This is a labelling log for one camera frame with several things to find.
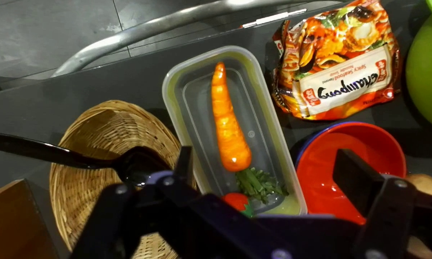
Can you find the orange toy carrot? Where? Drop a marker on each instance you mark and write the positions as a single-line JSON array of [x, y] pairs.
[[233, 150]]

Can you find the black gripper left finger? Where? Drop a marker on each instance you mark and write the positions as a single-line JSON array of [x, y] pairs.
[[183, 168]]

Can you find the woven wicker basket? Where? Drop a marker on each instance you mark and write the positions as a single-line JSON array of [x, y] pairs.
[[102, 131]]

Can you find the yellow potato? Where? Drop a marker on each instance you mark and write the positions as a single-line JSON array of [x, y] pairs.
[[421, 181]]

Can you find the red toy tomato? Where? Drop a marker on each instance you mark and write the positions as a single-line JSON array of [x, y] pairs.
[[236, 200]]

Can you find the instant noodle packet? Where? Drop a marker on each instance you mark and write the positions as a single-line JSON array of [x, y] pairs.
[[337, 62]]

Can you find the black plastic spoon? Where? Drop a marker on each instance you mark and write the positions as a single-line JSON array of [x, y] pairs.
[[137, 165]]

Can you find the wooden crate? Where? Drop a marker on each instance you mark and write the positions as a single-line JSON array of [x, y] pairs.
[[23, 233]]

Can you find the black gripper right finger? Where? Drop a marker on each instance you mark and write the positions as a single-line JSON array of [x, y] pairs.
[[357, 180]]

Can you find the green bowl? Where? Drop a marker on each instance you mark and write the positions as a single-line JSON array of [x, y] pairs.
[[419, 68]]

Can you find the clear yellow plastic container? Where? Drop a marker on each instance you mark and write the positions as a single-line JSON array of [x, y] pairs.
[[186, 93]]

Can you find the red bowl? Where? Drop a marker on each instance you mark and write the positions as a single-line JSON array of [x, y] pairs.
[[315, 164]]

